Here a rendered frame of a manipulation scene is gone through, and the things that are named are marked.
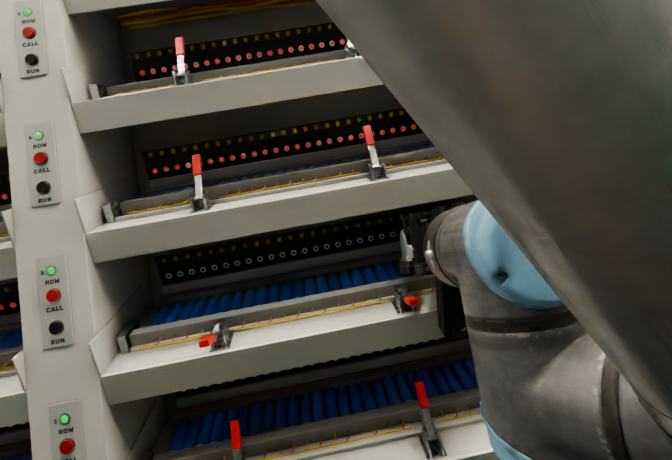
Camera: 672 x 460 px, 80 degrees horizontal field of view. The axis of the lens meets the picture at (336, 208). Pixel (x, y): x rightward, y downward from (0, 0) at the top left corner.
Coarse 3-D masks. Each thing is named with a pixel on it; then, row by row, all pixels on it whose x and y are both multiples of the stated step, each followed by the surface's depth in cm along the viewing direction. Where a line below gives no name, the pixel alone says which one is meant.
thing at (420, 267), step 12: (456, 204) 47; (408, 216) 53; (420, 216) 53; (432, 216) 52; (408, 228) 57; (420, 228) 52; (408, 240) 56; (420, 240) 52; (420, 252) 52; (420, 264) 53
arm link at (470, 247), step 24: (456, 216) 37; (480, 216) 30; (456, 240) 34; (480, 240) 30; (504, 240) 29; (456, 264) 35; (480, 264) 30; (504, 264) 29; (528, 264) 29; (480, 288) 32; (504, 288) 29; (528, 288) 29; (480, 312) 32; (504, 312) 30; (528, 312) 30; (552, 312) 30
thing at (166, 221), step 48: (192, 144) 74; (240, 144) 74; (288, 144) 75; (336, 144) 76; (384, 144) 76; (432, 144) 74; (96, 192) 61; (144, 192) 72; (192, 192) 64; (240, 192) 64; (288, 192) 62; (336, 192) 58; (384, 192) 59; (432, 192) 60; (96, 240) 56; (144, 240) 57; (192, 240) 58
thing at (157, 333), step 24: (360, 288) 61; (384, 288) 61; (408, 288) 61; (432, 288) 60; (240, 312) 60; (264, 312) 60; (288, 312) 60; (312, 312) 59; (144, 336) 59; (168, 336) 59
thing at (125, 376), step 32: (320, 256) 73; (352, 256) 73; (192, 288) 72; (128, 320) 63; (320, 320) 59; (352, 320) 57; (384, 320) 56; (416, 320) 56; (96, 352) 53; (128, 352) 58; (160, 352) 57; (192, 352) 56; (224, 352) 54; (256, 352) 55; (288, 352) 55; (320, 352) 56; (352, 352) 56; (128, 384) 54; (160, 384) 55; (192, 384) 55
